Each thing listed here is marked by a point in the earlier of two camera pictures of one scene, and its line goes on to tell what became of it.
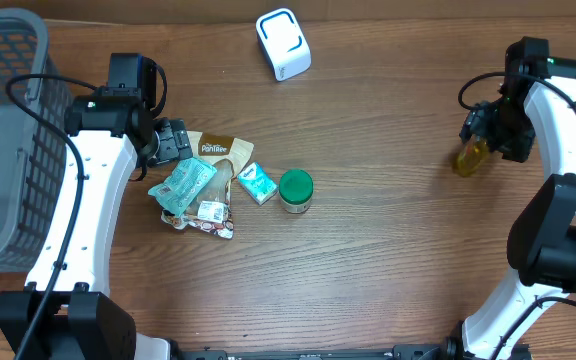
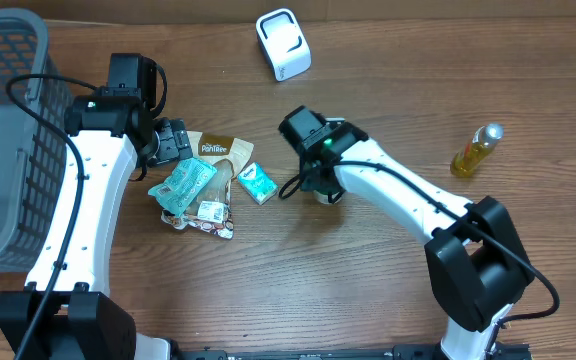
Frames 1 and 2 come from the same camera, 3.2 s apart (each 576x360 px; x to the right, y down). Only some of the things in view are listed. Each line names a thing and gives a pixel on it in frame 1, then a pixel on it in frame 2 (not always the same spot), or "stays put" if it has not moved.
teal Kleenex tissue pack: [257, 184] stays put
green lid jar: [295, 191] → [323, 197]
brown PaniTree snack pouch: [211, 210] stays put
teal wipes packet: [175, 194] stays put
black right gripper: [517, 150] → [314, 183]
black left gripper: [174, 138] stays put
